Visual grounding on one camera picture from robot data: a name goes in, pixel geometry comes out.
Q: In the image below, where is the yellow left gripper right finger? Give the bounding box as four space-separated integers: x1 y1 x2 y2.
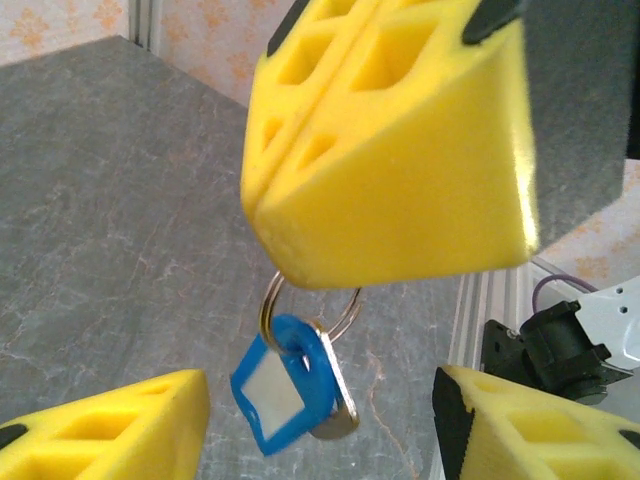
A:
432 364 640 480

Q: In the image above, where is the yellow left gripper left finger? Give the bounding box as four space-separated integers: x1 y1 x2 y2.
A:
0 368 211 480

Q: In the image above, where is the blue plastic key tag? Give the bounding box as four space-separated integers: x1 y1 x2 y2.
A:
228 313 347 458

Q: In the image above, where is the silver metal keyring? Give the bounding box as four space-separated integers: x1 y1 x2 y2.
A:
257 270 365 354

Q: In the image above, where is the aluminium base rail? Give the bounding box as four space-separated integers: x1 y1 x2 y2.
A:
439 259 536 480

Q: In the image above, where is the aluminium frame post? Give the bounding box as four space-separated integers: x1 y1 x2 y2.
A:
127 0 165 57

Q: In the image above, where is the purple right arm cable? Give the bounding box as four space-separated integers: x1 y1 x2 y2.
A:
531 273 600 321

